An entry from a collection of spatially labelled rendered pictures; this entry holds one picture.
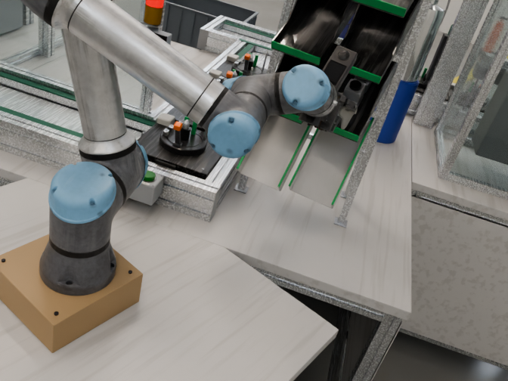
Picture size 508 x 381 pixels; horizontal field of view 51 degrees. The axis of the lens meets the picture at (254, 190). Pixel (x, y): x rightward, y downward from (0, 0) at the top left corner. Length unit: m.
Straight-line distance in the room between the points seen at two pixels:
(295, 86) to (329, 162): 0.62
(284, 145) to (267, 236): 0.26
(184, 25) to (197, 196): 2.19
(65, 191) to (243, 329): 0.50
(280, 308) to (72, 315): 0.48
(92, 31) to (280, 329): 0.76
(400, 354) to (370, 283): 1.18
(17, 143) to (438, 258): 1.58
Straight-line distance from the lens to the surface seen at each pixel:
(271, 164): 1.48
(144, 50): 0.83
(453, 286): 2.32
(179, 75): 0.83
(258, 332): 1.22
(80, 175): 1.04
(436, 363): 2.68
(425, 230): 2.16
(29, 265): 1.18
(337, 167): 1.49
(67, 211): 1.00
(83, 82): 1.05
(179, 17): 3.53
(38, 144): 1.62
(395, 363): 2.56
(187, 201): 1.47
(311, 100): 0.89
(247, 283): 1.33
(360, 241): 1.61
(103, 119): 1.07
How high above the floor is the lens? 1.74
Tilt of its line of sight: 32 degrees down
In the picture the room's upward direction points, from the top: 15 degrees clockwise
